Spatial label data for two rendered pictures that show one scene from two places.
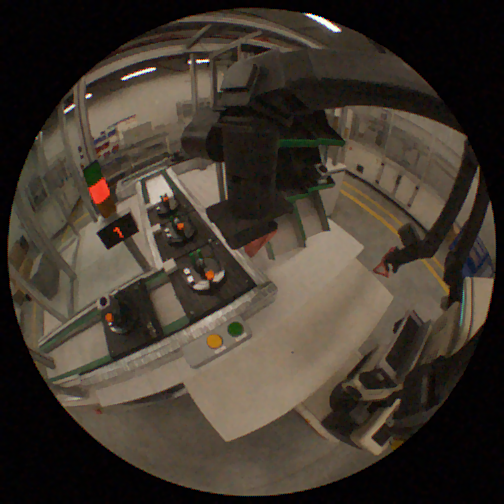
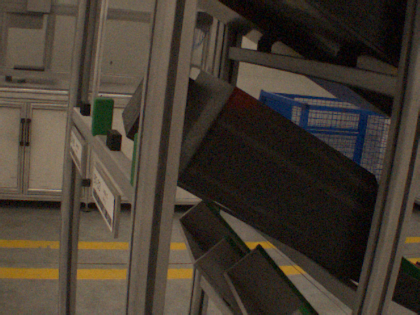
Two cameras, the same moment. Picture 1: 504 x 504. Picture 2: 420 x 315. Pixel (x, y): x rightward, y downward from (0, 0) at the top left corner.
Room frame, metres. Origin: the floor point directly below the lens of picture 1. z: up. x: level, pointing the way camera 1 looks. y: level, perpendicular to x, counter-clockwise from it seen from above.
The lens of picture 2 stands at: (0.51, 0.41, 1.40)
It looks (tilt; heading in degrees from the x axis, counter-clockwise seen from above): 12 degrees down; 283
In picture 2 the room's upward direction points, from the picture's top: 7 degrees clockwise
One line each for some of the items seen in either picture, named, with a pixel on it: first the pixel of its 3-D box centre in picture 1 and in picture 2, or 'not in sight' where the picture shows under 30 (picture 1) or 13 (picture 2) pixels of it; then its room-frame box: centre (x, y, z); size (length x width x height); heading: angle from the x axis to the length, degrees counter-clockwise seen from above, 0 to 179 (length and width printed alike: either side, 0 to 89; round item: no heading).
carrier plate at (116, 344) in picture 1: (125, 317); not in sight; (0.12, 0.44, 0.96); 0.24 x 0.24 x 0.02; 35
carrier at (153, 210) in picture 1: (165, 201); not in sight; (0.71, 0.44, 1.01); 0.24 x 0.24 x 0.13; 35
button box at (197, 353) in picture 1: (216, 343); not in sight; (0.09, 0.10, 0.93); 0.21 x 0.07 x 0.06; 125
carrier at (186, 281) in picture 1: (202, 266); not in sight; (0.31, 0.16, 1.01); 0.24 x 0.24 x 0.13; 35
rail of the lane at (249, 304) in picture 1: (159, 353); not in sight; (0.03, 0.29, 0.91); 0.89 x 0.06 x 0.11; 125
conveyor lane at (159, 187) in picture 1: (171, 217); not in sight; (0.71, 0.44, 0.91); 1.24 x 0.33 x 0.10; 35
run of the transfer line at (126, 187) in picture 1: (227, 150); not in sight; (1.85, 0.26, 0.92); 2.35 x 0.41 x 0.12; 125
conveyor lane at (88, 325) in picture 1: (139, 313); not in sight; (0.16, 0.42, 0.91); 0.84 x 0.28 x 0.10; 125
